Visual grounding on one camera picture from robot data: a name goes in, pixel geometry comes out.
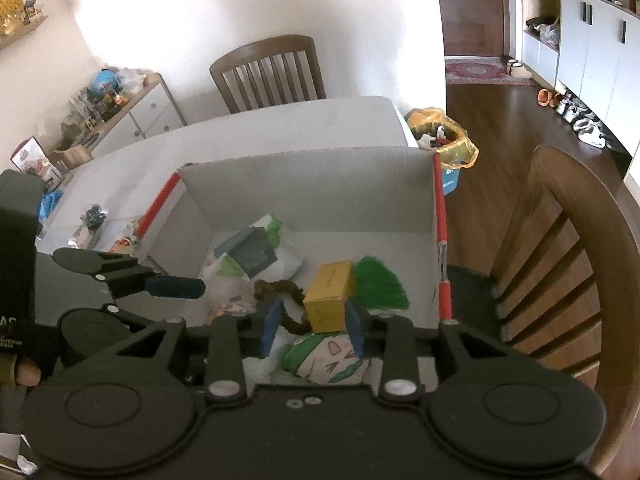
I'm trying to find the cluster of small toys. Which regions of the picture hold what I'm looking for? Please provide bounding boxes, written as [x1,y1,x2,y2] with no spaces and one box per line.
[60,87,126,141]

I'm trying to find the wooden dining chair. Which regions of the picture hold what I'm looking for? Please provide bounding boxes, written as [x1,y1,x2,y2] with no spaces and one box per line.
[209,35,328,115]
[442,144,640,401]

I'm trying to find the clear plastic bag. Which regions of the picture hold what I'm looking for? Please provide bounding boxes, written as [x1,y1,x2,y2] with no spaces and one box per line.
[115,67,148,97]

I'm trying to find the wooden tissue box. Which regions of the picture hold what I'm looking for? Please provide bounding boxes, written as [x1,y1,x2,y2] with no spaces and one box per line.
[47,145,93,171]

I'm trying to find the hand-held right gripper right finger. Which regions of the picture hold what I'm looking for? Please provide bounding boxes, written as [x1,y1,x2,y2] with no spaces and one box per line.
[345,299,521,403]

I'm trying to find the white printed wrapper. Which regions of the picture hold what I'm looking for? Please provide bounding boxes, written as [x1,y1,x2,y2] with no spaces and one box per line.
[202,280,261,321]

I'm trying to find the beige slippers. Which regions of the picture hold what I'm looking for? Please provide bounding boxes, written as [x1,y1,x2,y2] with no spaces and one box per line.
[502,57,533,79]

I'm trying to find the patterned door rug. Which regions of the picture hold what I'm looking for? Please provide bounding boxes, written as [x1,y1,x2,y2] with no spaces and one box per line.
[444,57,536,86]

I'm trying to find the trash bin with yellow bag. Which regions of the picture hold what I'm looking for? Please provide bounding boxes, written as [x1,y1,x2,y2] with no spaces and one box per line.
[404,106,480,196]

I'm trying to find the dark grey toy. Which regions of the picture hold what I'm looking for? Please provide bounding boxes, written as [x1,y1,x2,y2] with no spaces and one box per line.
[80,205,108,228]

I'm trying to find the brown plush toy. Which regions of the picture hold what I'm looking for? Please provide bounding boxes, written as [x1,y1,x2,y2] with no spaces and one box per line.
[252,277,311,336]

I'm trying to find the white wooden sideboard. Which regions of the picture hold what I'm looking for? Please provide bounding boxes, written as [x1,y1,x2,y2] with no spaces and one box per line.
[47,72,187,171]

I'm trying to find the grey plastic bag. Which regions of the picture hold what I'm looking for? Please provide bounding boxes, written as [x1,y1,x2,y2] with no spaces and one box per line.
[537,17,561,48]

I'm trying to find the row of grey shoes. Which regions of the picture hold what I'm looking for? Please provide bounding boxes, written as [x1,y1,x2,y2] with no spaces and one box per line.
[555,92,608,148]

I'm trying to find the red horse keychain toy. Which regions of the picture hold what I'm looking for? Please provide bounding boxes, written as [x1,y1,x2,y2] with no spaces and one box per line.
[107,235,141,256]

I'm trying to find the white hallway cabinet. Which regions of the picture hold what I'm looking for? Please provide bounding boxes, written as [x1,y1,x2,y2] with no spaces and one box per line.
[517,0,640,181]

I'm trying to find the wooden wall shelf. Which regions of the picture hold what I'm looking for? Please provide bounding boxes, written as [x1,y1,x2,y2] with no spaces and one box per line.
[0,14,49,51]

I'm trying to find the brown entrance door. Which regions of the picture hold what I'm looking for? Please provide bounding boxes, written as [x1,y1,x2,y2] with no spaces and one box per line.
[432,0,516,58]

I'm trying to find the red cardboard box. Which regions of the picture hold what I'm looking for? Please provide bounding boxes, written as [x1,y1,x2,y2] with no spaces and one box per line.
[135,145,457,386]

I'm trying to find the yellow flower ornament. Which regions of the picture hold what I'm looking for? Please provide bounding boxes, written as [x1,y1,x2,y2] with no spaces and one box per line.
[0,0,28,37]

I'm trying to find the blue cloth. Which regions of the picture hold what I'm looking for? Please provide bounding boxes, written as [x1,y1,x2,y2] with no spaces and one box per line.
[37,190,63,221]

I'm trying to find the yellow toy block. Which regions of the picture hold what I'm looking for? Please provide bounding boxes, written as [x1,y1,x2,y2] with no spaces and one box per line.
[302,260,357,333]

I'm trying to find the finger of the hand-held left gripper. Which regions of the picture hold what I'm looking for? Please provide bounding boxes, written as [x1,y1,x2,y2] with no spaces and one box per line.
[52,247,207,301]

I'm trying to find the person's left hand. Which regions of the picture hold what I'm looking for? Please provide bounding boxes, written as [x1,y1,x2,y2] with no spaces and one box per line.
[0,356,42,388]

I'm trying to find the white plastic pouch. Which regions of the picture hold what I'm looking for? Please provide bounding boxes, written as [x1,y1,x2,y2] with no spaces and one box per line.
[200,212,305,281]

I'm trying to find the dark blue card packet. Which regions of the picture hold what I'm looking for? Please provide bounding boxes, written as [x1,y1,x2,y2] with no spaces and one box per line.
[214,227,280,278]

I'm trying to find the red white carton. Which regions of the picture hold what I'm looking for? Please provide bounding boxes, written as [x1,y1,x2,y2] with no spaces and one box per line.
[10,136,66,186]

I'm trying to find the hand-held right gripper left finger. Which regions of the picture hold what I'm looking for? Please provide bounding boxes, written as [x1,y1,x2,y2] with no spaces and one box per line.
[119,297,286,403]

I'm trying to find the blue globe toy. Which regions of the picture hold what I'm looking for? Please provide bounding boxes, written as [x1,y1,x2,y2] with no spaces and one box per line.
[87,69,120,98]

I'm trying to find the green-haired paper face mask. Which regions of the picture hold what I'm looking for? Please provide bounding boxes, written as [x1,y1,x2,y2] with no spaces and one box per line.
[277,255,410,386]

